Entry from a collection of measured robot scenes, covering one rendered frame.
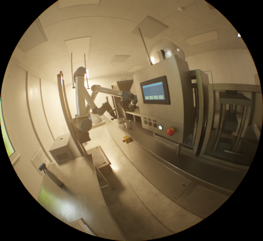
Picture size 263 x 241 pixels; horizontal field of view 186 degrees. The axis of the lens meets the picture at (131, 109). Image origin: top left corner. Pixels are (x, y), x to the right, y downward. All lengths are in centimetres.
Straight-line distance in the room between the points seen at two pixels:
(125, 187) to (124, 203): 28
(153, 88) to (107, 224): 82
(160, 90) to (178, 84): 10
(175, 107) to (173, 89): 8
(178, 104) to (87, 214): 81
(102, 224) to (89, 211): 13
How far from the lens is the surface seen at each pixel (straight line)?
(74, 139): 128
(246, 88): 49
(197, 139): 58
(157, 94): 42
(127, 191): 139
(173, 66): 36
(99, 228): 64
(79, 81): 95
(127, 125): 111
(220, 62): 446
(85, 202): 71
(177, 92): 36
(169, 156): 63
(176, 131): 42
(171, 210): 128
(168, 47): 73
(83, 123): 86
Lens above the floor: 127
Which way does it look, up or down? 12 degrees down
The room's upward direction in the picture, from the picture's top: 12 degrees counter-clockwise
